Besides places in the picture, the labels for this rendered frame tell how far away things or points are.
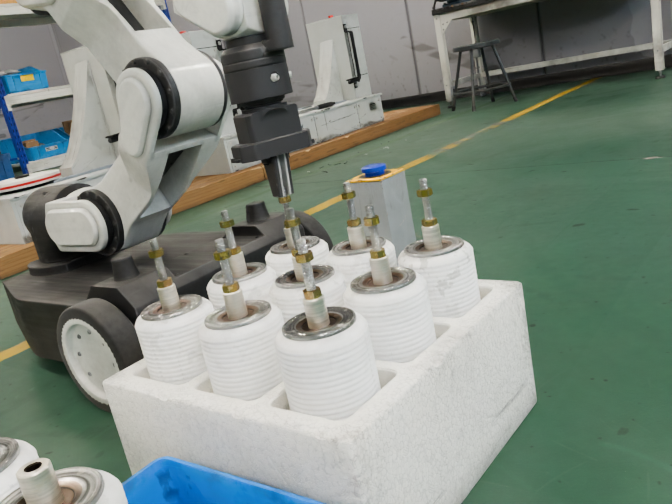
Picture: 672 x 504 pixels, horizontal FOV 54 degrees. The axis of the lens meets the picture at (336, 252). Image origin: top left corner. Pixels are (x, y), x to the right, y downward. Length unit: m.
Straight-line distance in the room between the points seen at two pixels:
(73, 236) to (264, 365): 0.84
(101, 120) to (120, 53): 1.94
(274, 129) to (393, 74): 5.66
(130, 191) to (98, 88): 1.88
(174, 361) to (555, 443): 0.47
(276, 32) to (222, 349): 0.42
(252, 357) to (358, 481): 0.18
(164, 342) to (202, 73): 0.58
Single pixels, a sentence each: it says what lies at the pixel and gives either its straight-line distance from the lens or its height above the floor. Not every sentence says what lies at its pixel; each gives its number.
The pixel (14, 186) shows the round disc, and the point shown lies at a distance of 2.94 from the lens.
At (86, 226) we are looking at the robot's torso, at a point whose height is 0.28.
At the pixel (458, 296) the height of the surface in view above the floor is 0.20.
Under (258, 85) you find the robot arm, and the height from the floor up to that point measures 0.49.
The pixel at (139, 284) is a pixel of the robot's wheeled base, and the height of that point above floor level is 0.20.
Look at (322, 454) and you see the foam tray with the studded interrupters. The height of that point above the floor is 0.16.
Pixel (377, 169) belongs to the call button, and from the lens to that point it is 1.05.
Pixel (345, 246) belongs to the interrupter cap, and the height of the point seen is 0.25.
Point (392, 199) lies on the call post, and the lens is 1.04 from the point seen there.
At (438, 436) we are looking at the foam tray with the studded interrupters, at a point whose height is 0.10.
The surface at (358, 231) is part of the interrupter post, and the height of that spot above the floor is 0.27.
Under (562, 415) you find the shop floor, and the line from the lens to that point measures 0.94.
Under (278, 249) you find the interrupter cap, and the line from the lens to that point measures 0.97.
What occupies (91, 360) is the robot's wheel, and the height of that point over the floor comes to 0.09.
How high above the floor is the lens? 0.49
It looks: 15 degrees down
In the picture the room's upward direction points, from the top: 12 degrees counter-clockwise
